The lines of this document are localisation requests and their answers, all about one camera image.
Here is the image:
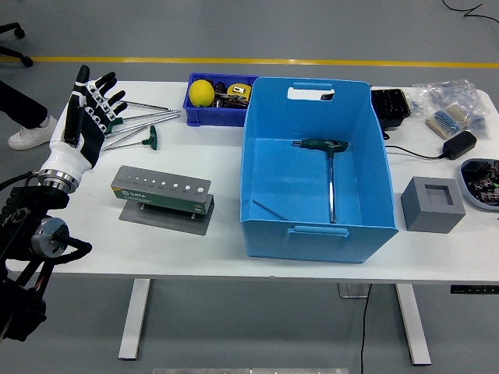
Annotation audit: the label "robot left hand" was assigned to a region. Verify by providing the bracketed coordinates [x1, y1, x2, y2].
[38, 65, 129, 182]

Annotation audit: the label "small green T-handle hex key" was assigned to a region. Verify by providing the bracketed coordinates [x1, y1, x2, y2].
[252, 199, 290, 221]

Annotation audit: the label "large green T-handle hex key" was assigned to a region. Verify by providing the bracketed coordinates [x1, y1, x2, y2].
[291, 138, 351, 224]

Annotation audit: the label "large light blue box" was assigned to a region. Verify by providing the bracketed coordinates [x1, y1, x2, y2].
[239, 76, 400, 263]

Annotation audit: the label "person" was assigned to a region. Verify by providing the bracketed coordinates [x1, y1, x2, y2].
[0, 79, 59, 151]

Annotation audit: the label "black office chair base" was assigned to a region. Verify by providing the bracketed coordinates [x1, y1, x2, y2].
[0, 22, 34, 68]

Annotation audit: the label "yellow ball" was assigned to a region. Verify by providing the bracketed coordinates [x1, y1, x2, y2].
[189, 79, 216, 108]

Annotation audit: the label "small dark blue bin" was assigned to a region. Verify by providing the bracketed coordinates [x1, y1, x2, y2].
[182, 72, 260, 127]

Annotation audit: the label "dark brown small parts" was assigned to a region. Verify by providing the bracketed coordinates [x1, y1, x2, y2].
[213, 80, 250, 109]

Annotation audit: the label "white table leg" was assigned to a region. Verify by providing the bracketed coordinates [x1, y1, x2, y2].
[118, 279, 151, 360]
[395, 284, 432, 366]

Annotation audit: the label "yellow tape measure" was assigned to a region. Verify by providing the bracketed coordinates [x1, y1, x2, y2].
[227, 83, 252, 98]

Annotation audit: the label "black component tray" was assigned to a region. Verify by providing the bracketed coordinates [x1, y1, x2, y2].
[369, 88, 413, 130]

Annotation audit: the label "grey cube with square recess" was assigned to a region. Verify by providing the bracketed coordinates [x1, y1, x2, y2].
[400, 175, 467, 234]

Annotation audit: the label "taped resistor strip bundle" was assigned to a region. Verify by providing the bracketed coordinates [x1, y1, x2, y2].
[426, 104, 475, 140]

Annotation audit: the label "clear bags of resistors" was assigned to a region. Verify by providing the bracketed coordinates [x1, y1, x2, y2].
[411, 79, 490, 139]

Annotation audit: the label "black power adapter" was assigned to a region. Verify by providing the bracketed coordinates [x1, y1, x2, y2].
[442, 130, 478, 161]

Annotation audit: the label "grey tray of electronic parts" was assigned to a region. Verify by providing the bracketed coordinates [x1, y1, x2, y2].
[459, 158, 499, 212]

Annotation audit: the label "black table control panel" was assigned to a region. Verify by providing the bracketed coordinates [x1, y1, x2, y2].
[450, 284, 499, 295]

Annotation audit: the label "tiny green T-handle hex key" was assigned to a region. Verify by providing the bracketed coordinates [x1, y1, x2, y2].
[101, 125, 160, 152]

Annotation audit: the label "grey metal bracket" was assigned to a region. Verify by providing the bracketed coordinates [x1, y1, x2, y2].
[338, 283, 371, 299]

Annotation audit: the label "black hanging cable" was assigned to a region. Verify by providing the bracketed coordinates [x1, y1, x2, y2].
[360, 284, 373, 374]

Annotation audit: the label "black adapter cable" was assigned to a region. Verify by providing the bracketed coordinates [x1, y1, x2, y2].
[380, 127, 448, 160]

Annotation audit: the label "black floor cable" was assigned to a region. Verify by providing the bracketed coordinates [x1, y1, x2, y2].
[442, 0, 499, 24]

